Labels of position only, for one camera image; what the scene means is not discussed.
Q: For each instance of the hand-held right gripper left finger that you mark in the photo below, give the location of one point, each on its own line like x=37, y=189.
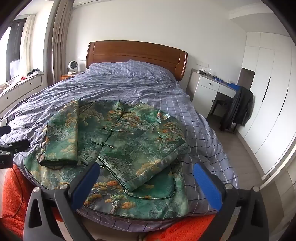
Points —
x=86, y=183

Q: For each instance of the orange fleece cloth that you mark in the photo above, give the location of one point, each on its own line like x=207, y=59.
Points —
x=11, y=192

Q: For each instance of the blue things on desk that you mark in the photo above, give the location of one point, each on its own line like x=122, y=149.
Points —
x=231, y=86

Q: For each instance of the brown curtain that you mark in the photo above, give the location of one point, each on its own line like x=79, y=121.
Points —
x=60, y=44

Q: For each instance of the wooden headboard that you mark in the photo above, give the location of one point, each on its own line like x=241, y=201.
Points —
x=136, y=54

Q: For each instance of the white wardrobe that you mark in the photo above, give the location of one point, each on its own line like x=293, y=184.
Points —
x=268, y=92

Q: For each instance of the white window bench cabinet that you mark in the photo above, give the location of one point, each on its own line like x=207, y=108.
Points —
x=20, y=92

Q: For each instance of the window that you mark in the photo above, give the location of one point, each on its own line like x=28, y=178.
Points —
x=13, y=51

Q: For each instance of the clothes on window bench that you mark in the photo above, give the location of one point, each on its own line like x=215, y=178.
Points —
x=34, y=72

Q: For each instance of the wooden nightstand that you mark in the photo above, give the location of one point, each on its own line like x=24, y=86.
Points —
x=67, y=76

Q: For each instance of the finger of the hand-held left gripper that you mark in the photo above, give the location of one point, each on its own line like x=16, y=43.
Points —
x=4, y=131
x=16, y=146

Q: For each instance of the wall socket strip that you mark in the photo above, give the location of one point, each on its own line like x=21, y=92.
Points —
x=203, y=63

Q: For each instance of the black office chair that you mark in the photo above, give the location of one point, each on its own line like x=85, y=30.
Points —
x=239, y=106

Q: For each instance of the dark stool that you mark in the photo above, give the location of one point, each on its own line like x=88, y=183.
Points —
x=219, y=105

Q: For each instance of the white sheer curtain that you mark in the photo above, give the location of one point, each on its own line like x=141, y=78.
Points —
x=27, y=44

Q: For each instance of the green patterned jacket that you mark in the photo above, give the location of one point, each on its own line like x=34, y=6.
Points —
x=129, y=139

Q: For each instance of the white desk fan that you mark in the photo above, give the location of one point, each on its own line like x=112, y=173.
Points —
x=72, y=66

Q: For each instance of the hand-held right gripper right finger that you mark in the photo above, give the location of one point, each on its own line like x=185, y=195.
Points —
x=208, y=185

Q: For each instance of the blue checked duvet bed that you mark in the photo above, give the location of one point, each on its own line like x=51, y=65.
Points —
x=129, y=85

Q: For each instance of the white desk with drawers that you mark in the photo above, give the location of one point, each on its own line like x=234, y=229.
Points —
x=207, y=90

